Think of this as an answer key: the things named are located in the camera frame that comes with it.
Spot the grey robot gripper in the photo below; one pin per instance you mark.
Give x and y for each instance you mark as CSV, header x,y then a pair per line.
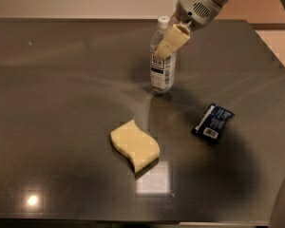
x,y
196,11

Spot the clear plastic water bottle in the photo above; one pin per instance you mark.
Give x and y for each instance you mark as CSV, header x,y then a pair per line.
x,y
162,72

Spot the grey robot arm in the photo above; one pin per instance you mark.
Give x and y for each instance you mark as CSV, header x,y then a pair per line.
x,y
189,15

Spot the yellow wavy sponge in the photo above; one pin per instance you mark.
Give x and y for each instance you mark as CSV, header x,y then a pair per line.
x,y
134,144

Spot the dark blue snack packet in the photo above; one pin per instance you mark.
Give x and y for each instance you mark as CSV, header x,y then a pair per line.
x,y
212,123

